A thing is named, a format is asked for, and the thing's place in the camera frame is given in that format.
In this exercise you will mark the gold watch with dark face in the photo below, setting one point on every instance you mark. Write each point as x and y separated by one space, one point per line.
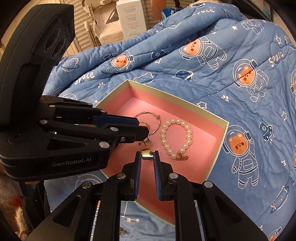
147 154

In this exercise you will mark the small gold charm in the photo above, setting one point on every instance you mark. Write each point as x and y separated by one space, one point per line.
122 231

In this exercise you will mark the green jewelry box pink inside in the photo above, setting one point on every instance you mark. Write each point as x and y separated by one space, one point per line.
185 120

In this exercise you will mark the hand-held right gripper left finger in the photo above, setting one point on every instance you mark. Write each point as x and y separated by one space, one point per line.
138 171

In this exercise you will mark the tall white carton box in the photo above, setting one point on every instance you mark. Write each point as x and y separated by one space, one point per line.
130 20

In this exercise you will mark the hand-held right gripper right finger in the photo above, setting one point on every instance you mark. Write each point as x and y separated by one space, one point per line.
157 171

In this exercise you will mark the blue tissue package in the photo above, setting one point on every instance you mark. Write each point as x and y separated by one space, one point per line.
168 12

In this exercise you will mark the white louvered closet door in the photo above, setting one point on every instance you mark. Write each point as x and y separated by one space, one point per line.
79 27

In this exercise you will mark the blue astronaut bear printed blanket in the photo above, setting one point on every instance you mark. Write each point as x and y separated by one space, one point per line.
208 92

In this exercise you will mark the white baby high chair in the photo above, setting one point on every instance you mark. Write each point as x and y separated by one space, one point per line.
106 30

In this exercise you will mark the beige furry plush toy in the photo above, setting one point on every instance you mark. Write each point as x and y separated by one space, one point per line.
9 208

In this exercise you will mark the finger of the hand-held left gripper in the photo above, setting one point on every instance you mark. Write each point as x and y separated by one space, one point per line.
120 119
136 133

